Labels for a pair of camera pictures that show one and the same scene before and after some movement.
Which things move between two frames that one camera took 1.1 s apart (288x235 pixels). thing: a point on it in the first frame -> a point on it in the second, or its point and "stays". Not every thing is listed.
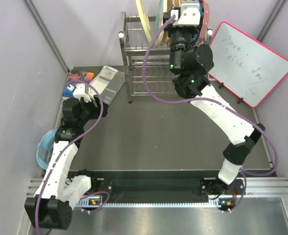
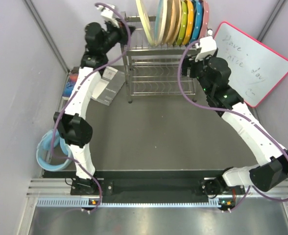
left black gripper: (96, 110) -> (123, 32)
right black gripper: (171, 29) -> (190, 62)
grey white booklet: (107, 83) stays
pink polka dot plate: (205, 22) stays
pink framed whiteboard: (244, 66) stays
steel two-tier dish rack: (134, 40) stays
